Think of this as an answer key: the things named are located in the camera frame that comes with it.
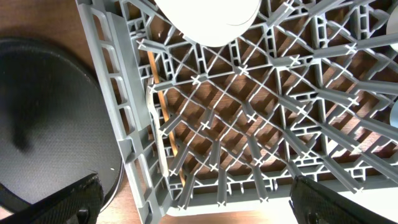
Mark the grey plate with food scraps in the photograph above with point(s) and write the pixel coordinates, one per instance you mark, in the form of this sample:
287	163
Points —
212	23

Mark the wooden chopstick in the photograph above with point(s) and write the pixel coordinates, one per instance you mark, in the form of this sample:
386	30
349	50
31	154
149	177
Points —
164	109

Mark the blue plastic cup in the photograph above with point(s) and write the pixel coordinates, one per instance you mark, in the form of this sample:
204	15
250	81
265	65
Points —
393	117

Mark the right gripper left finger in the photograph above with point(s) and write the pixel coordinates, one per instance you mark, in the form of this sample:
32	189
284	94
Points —
80	202

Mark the grey dishwasher rack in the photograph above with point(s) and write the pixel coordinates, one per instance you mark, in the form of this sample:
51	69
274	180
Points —
306	90

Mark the cream paper cup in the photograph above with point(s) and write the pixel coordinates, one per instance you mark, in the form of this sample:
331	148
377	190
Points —
392	23

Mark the round black tray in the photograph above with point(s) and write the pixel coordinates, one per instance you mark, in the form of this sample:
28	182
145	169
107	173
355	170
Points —
55	128

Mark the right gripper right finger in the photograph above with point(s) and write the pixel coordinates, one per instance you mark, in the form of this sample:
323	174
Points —
312	203

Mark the white plastic fork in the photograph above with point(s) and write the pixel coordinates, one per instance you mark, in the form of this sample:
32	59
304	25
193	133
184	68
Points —
158	137

